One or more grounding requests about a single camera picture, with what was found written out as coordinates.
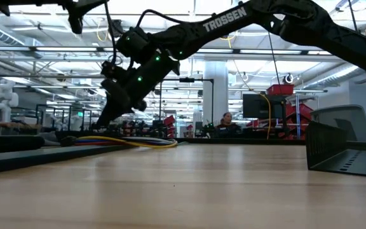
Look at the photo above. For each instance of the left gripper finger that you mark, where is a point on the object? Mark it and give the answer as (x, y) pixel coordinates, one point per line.
(3, 10)
(76, 20)

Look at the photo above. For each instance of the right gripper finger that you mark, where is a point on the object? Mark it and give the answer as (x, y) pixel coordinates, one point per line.
(140, 106)
(116, 97)

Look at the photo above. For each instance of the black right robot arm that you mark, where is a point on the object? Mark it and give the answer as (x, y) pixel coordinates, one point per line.
(227, 19)

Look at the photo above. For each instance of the white pillar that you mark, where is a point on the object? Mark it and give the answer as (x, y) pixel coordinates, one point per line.
(216, 95)

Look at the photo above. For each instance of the person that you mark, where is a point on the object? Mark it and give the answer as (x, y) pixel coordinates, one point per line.
(227, 118)

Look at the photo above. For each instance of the white robot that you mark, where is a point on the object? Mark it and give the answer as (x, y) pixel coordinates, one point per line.
(3, 101)

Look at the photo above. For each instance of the black monitor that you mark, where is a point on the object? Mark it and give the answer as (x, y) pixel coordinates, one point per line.
(256, 106)

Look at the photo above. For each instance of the red storage bin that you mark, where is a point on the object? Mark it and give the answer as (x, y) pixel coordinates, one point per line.
(280, 90)

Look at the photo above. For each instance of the grey mesh office chair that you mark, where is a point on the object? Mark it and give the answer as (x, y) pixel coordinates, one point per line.
(357, 127)

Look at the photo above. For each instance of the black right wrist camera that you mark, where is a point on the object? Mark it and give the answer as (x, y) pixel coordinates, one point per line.
(113, 71)

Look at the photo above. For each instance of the flat black duct cover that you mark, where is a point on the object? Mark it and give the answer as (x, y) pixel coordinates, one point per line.
(43, 157)

